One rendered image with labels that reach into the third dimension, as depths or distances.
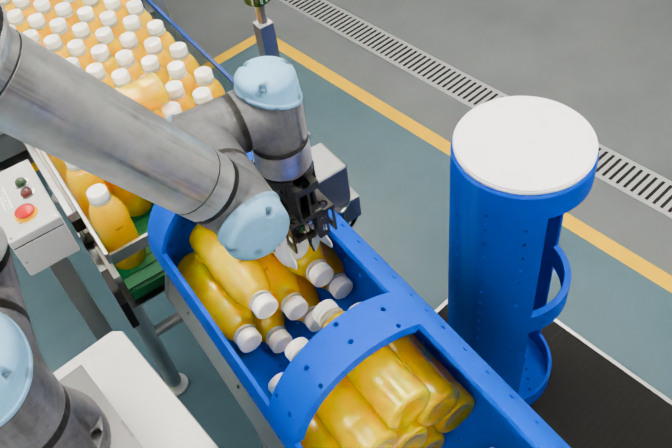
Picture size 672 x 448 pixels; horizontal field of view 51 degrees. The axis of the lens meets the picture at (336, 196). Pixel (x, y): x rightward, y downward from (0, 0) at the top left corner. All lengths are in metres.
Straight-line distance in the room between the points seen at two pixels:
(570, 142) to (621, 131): 1.63
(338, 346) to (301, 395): 0.08
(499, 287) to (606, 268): 1.05
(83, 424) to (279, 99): 0.44
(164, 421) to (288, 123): 0.43
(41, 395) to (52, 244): 0.64
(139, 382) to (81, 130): 0.53
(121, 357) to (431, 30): 2.75
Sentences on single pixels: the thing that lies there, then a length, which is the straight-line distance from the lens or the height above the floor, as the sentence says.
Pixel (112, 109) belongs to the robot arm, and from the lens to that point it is 0.62.
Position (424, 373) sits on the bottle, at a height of 1.14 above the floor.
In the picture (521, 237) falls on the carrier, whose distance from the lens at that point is 1.44.
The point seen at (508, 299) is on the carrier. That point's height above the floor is 0.70.
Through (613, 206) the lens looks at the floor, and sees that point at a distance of 2.78.
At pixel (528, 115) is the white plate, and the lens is 1.50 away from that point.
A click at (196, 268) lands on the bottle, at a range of 1.22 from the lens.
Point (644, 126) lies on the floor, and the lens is 3.12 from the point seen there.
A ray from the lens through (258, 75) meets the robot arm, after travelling 0.84.
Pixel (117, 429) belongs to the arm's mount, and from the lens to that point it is 0.95.
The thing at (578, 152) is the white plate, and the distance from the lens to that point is 1.44.
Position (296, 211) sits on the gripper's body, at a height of 1.32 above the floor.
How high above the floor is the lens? 2.02
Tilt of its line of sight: 47 degrees down
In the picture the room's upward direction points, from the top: 9 degrees counter-clockwise
